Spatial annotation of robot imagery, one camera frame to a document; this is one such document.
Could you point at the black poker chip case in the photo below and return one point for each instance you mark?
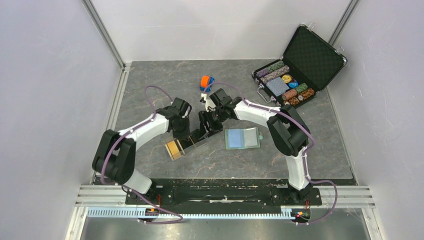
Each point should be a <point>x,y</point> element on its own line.
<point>307,65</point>

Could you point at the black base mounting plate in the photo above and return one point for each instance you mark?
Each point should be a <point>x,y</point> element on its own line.
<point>229,196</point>

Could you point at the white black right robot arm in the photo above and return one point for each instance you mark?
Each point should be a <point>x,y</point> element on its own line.
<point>289,132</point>

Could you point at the blue orange card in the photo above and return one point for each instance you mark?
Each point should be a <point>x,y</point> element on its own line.
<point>205,82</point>

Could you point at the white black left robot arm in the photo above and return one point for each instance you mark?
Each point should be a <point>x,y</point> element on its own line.
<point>115,155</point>

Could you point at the green card holder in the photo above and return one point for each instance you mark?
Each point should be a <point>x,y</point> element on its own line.
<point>242,138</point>

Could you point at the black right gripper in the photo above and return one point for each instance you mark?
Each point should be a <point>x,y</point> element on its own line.
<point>204,117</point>

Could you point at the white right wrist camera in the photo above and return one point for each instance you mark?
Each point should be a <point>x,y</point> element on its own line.
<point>207,102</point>

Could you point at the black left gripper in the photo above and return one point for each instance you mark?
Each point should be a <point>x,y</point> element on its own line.
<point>186,133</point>

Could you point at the clear tray with cards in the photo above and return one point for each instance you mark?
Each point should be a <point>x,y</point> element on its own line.
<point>178,147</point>

